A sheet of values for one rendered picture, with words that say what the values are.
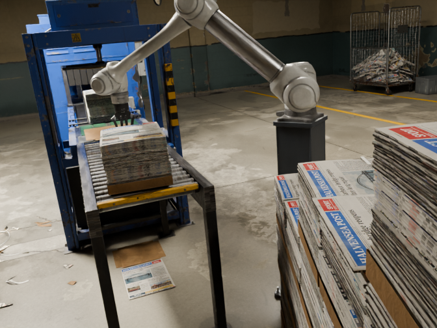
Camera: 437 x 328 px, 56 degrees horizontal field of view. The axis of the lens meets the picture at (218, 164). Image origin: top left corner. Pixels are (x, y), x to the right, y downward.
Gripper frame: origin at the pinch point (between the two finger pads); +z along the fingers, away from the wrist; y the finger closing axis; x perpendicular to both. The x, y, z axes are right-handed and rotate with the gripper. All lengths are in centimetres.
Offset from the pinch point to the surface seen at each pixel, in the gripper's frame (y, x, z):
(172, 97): 45, 74, -10
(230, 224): 76, 60, 94
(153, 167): 5.0, -46.0, 3.6
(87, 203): -25, -47, 13
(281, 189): 48, -83, 11
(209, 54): 330, 824, -10
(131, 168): -4.8, -45.4, 2.2
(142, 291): -5, 1, 93
